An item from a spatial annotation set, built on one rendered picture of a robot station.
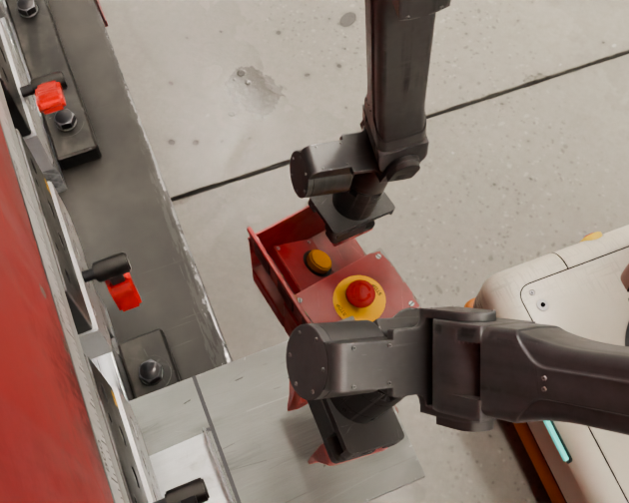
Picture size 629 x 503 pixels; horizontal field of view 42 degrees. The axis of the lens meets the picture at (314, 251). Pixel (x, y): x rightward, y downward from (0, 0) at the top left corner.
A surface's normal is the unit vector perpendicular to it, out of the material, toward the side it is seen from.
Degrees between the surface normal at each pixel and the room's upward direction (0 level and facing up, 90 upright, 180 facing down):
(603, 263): 0
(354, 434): 30
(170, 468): 3
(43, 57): 0
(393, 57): 97
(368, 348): 37
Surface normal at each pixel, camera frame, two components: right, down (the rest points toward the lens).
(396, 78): 0.22, 0.93
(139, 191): 0.03, -0.41
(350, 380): 0.49, 0.01
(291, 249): 0.51, -0.61
